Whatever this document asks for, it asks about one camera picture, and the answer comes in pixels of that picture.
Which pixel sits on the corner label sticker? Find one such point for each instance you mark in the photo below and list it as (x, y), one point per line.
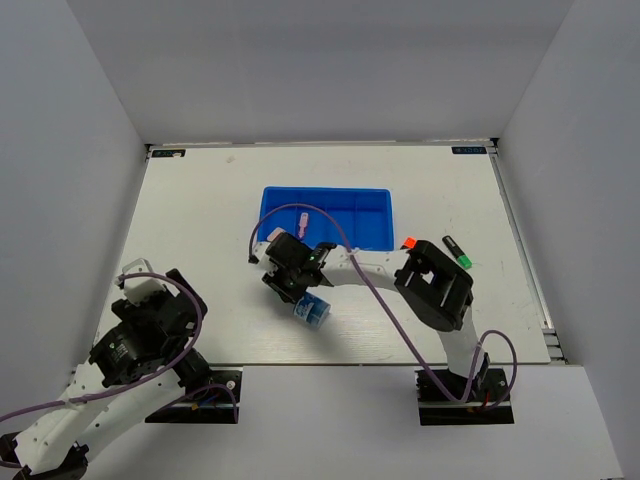
(168, 153)
(469, 150)

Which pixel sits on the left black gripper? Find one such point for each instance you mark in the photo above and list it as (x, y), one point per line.
(137, 311)

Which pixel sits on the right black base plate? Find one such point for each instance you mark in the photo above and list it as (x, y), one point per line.
(435, 409)

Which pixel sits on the pink utility knife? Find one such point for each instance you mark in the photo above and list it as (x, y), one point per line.
(303, 223)

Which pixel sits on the orange capped black highlighter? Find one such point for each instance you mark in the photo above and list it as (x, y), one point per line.
(409, 243)

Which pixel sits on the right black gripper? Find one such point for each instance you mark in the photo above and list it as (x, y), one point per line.
(273, 280)

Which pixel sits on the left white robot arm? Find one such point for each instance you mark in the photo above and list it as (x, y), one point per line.
(135, 369)

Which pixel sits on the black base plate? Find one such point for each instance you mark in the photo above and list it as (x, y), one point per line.
(211, 407)
(435, 409)

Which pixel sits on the blue plastic divided bin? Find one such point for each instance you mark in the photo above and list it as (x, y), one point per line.
(364, 214)

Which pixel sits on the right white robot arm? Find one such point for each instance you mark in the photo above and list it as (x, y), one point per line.
(436, 289)

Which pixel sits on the right corner label sticker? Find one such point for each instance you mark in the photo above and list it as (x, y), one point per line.
(469, 150)

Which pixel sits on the green capped black highlighter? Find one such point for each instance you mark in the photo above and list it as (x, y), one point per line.
(456, 251)

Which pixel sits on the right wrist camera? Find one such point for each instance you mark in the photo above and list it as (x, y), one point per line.
(258, 253)

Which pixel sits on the pink eraser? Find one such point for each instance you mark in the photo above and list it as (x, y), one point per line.
(274, 234)

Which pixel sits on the left corner label sticker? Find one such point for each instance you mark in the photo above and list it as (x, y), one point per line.
(168, 153)

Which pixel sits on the blue tape roll pack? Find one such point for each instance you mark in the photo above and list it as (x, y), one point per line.
(312, 310)

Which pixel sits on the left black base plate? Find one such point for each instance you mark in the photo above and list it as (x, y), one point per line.
(211, 407)

